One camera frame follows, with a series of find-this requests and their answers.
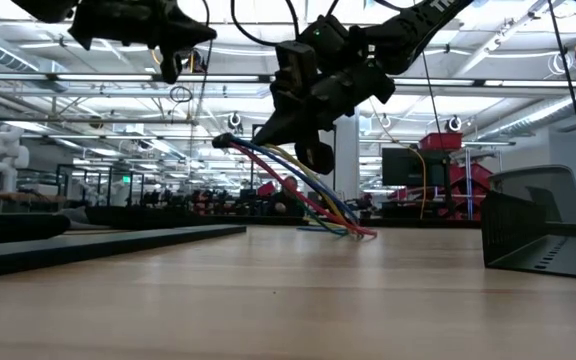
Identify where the red storage bin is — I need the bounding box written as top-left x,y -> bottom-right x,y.
419,132 -> 464,152

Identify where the thick black hanging cable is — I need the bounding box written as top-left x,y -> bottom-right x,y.
546,0 -> 576,204

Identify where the black slotted cable duct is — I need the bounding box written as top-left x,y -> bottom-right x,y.
481,189 -> 576,281

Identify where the multicoloured wire bundle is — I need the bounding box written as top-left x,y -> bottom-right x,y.
225,135 -> 362,236

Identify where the person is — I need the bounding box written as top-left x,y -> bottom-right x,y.
267,174 -> 314,217

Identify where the wooden workbench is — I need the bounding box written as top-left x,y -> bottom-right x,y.
0,191 -> 67,204

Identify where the yellow hanging cord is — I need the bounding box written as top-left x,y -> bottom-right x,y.
397,142 -> 428,221

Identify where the red shelf rack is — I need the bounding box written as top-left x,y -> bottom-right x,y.
447,162 -> 494,221

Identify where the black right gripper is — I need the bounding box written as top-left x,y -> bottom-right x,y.
252,14 -> 397,176

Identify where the thin black hanging cable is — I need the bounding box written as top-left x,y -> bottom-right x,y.
419,48 -> 444,139

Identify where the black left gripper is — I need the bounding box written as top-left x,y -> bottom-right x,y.
67,0 -> 218,85

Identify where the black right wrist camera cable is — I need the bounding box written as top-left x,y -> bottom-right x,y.
229,0 -> 302,49

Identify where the black monitor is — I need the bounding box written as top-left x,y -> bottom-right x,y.
381,147 -> 450,189

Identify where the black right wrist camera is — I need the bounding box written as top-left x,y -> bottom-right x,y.
275,40 -> 318,94

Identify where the white column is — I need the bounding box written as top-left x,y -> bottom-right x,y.
334,112 -> 361,204

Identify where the flat black duct cover strip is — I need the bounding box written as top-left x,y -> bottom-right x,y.
0,223 -> 248,281

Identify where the long ceiling light strip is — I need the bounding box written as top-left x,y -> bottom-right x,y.
0,72 -> 576,89

